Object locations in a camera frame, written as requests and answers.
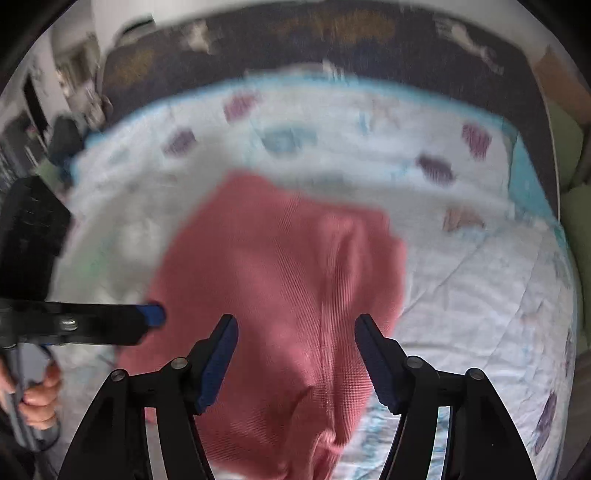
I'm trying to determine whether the pink knit garment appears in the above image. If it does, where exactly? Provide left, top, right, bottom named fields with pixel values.
left=118, top=173, right=406, bottom=479

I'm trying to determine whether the orange cardboard box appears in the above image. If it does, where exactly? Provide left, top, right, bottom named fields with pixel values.
left=533, top=47, right=590, bottom=111

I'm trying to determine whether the dark patterned blanket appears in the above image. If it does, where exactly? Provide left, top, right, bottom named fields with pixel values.
left=99, top=1, right=559, bottom=206

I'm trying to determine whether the person's left hand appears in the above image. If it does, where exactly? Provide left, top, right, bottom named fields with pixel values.
left=1, top=361, right=62, bottom=434

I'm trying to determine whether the green pillow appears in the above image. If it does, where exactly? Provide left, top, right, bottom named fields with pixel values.
left=546, top=98, right=591, bottom=259

